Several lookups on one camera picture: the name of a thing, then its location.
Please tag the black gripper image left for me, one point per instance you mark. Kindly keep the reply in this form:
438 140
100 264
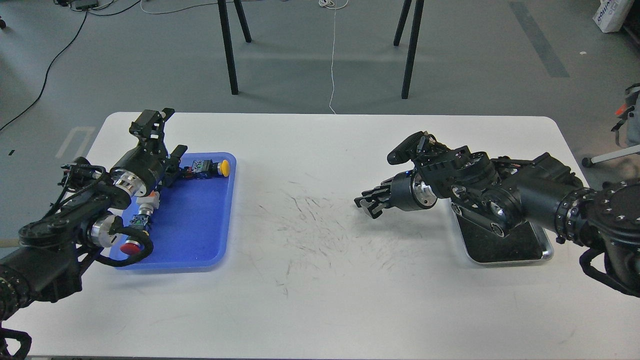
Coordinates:
141 169

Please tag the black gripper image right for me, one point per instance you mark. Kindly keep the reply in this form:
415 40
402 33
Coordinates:
406 191

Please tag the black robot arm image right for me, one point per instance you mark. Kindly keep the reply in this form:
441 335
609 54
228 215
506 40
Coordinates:
499 194

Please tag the blue plastic tray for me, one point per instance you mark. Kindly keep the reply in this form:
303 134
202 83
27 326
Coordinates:
189 229

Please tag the silver metal tray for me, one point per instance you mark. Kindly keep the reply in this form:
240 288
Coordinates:
487 241

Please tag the orange white connector block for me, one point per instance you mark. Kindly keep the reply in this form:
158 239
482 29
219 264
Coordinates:
148 204

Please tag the black table legs left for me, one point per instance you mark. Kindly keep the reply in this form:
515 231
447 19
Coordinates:
228 41

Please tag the black table legs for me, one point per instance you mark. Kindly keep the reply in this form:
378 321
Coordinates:
228 41
419 7

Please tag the black table legs right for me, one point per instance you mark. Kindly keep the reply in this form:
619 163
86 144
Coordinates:
419 7

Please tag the yellow push button switch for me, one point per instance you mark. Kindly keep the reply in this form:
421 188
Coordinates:
207 169

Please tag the red push button switch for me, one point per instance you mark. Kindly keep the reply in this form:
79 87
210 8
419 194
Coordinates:
131 246

